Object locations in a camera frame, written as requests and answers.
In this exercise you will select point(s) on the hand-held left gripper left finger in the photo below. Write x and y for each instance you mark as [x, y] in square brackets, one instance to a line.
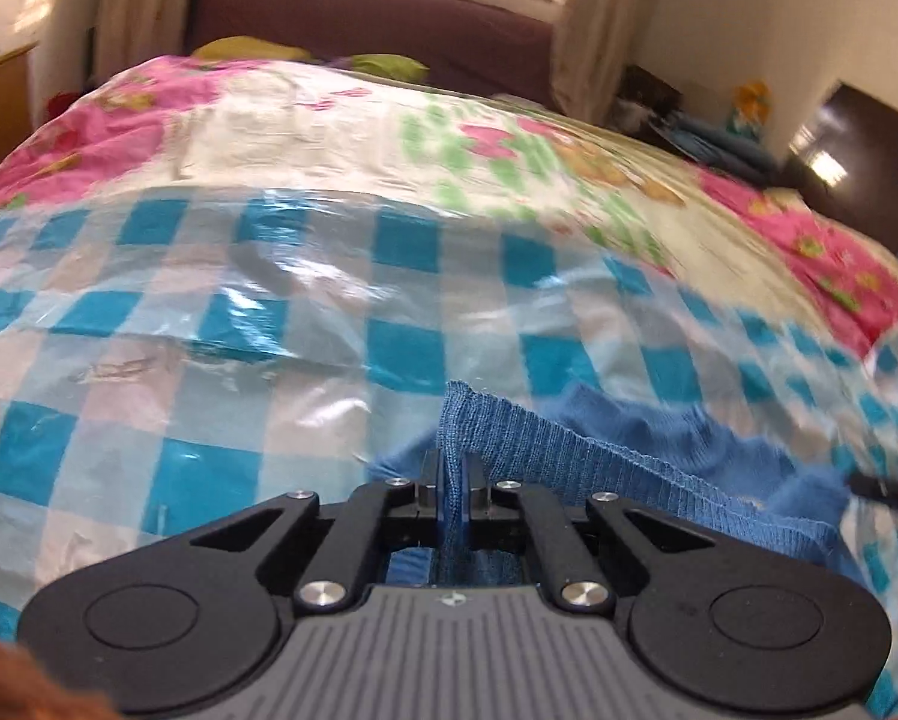
[439, 499]

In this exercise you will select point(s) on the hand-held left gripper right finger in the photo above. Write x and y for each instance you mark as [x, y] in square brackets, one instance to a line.
[465, 502]

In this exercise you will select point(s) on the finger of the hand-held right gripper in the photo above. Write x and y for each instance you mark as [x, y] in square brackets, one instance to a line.
[892, 496]

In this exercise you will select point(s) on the blue yellow-striped knit sweater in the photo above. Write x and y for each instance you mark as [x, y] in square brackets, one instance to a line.
[569, 457]

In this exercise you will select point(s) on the pile of blue clothes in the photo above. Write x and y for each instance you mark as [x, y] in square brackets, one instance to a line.
[719, 146]

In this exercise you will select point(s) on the blue checkered plastic sheet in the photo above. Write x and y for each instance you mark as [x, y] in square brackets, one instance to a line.
[194, 360]

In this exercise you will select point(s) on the dark wooden headboard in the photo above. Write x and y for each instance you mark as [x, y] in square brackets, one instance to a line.
[869, 135]

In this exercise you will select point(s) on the pink floral quilt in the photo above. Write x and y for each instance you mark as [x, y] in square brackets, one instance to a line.
[306, 135]

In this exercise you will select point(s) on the yellow printed bag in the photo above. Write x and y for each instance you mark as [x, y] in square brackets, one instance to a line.
[750, 109]

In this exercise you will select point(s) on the dark bag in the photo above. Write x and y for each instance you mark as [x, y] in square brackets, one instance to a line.
[644, 97]

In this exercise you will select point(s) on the brown fuzzy cloth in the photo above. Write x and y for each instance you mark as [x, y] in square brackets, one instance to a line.
[14, 679]

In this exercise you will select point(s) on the maroon headboard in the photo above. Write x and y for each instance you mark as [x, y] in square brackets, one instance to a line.
[381, 22]

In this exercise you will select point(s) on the beige curtain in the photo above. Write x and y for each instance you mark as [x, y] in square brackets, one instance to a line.
[599, 37]
[141, 7]

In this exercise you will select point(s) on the green pillow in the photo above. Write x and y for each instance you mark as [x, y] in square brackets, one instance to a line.
[246, 47]

